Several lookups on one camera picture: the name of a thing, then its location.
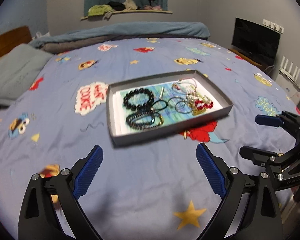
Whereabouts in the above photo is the large black bead bracelet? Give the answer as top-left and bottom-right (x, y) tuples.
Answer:
(123, 89), (156, 112)

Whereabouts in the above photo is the white wall socket strip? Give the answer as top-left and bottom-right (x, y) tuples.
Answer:
(262, 19), (284, 34)

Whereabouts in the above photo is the wooden headboard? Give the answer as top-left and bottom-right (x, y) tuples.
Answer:
(0, 25), (32, 58)

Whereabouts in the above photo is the black flat television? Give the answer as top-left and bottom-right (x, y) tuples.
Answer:
(231, 18), (281, 65)

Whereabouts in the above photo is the dark purple bead bracelet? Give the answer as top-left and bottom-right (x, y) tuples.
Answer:
(129, 113), (165, 131)

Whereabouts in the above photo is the grey folded blanket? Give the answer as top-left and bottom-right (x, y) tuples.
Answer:
(40, 35), (128, 54)

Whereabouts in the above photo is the black elastic hair tie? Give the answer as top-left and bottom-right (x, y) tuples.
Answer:
(149, 97), (177, 112)

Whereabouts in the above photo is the round pearl hair clip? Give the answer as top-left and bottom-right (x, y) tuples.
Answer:
(186, 90), (200, 104)

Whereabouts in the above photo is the blue green printed paper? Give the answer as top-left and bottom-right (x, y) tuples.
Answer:
(112, 78), (223, 135)

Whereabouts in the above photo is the pink cloth on sill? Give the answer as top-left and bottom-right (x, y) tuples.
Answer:
(143, 5), (162, 11)

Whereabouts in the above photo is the red bead bracelet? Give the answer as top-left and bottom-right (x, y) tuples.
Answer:
(194, 100), (214, 111)

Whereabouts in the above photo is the blue folded blanket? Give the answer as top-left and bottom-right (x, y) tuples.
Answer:
(29, 21), (211, 48)

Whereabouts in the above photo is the beige cloth on sill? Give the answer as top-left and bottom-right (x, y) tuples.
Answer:
(123, 0), (138, 11)

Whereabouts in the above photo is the wooden window sill shelf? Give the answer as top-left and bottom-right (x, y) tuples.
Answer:
(80, 10), (173, 21)

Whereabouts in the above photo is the green cloth on sill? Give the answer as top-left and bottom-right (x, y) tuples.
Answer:
(88, 4), (115, 19)

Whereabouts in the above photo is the grey shallow cardboard box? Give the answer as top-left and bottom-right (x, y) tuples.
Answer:
(107, 70), (233, 146)

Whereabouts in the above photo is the white wifi router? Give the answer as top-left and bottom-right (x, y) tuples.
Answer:
(279, 56), (300, 83)

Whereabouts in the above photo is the black cloth on sill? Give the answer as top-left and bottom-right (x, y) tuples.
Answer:
(107, 1), (126, 11)

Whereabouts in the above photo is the grey blue pillow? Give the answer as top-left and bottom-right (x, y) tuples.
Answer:
(0, 44), (53, 106)

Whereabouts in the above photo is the blue crystal bead bracelet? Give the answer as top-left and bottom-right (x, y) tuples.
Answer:
(125, 112), (156, 131)

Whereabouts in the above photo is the pearl bar hair clip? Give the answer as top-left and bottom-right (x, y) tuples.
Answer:
(159, 87), (165, 100)

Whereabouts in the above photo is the small silver ring bangle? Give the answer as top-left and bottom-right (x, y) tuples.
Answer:
(174, 100), (193, 114)

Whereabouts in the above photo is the blue cartoon bed sheet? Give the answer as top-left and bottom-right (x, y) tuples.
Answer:
(0, 36), (300, 240)

